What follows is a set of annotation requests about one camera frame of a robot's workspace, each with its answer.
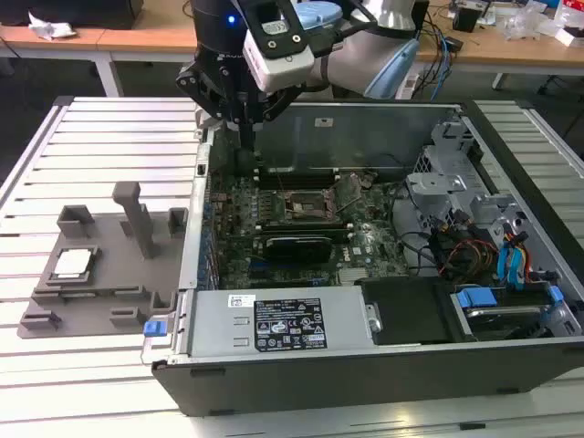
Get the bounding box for crumpled white paper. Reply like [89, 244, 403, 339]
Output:
[27, 11, 78, 42]

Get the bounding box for black office chair base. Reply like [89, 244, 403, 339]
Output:
[537, 72, 584, 97]

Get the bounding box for thin wire locking lever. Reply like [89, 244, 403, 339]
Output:
[270, 158, 287, 195]

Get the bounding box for blue disk carrier handle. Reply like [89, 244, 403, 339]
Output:
[454, 286, 497, 310]

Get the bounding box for white power strip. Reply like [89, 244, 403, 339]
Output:
[394, 72, 422, 100]

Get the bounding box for black RAM slot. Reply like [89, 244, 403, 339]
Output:
[254, 220, 346, 231]
[255, 165, 341, 180]
[255, 177, 339, 191]

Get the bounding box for dark RAM stick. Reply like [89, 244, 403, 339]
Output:
[262, 226, 353, 244]

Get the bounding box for large black box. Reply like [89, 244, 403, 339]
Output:
[0, 0, 145, 31]

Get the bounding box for small black box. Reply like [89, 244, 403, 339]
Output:
[454, 6, 483, 33]

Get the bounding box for silver hard disk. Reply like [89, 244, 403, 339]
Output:
[463, 304, 547, 342]

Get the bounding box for blue flat wire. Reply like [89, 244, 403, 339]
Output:
[495, 245, 513, 287]
[509, 231, 530, 293]

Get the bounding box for metal drive cage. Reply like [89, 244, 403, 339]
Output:
[404, 113, 530, 256]

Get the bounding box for long wooden desk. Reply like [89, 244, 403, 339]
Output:
[95, 0, 584, 99]

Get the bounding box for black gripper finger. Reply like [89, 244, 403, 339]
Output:
[250, 85, 303, 151]
[175, 62, 252, 151]

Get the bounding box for white and black box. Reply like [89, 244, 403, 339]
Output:
[556, 25, 584, 47]

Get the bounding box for black PC case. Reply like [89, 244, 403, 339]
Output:
[140, 97, 584, 419]

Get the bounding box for clear plastic bags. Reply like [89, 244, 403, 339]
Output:
[499, 6, 562, 41]

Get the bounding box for metal socket cover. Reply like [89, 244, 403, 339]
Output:
[327, 174, 363, 214]

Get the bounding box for green motherboard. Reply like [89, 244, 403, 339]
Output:
[207, 169, 412, 291]

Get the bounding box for short wooden desk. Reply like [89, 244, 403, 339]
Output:
[0, 25, 109, 60]

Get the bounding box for CPU socket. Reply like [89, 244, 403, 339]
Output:
[278, 186, 339, 225]

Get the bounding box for grey parts rack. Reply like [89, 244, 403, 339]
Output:
[16, 181, 191, 339]

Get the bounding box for black plastic cover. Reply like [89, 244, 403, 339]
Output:
[355, 276, 463, 346]

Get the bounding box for grey power supply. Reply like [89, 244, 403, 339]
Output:
[186, 286, 380, 360]

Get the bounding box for silver CPU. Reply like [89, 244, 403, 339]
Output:
[54, 249, 96, 276]

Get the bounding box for green RAM stick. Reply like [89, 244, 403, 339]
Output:
[61, 287, 142, 300]

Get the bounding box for blue cable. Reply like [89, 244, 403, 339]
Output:
[426, 20, 457, 101]

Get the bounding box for black graphics card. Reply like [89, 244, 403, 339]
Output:
[264, 235, 334, 264]

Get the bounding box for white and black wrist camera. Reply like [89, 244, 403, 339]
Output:
[243, 0, 317, 92]

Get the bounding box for red yellow wire bundle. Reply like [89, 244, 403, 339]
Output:
[437, 227, 501, 279]

